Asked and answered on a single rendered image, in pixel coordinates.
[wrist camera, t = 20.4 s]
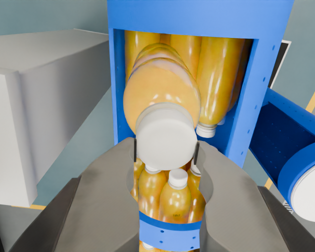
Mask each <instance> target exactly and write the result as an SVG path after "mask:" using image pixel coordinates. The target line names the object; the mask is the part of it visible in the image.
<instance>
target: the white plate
mask: <svg viewBox="0 0 315 252"><path fill-rule="evenodd" d="M290 202H291V206H292V208H293V209H294V211H295V212H296V213H297V214H298V215H299V216H300V217H302V218H304V219H306V220H309V221H312V222H315V165H314V166H313V167H311V168H310V169H309V170H307V171H306V172H305V173H304V174H303V175H302V176H301V177H300V178H299V179H298V181H297V182H296V184H295V185H294V187H293V189H292V192H291V196H290Z"/></svg>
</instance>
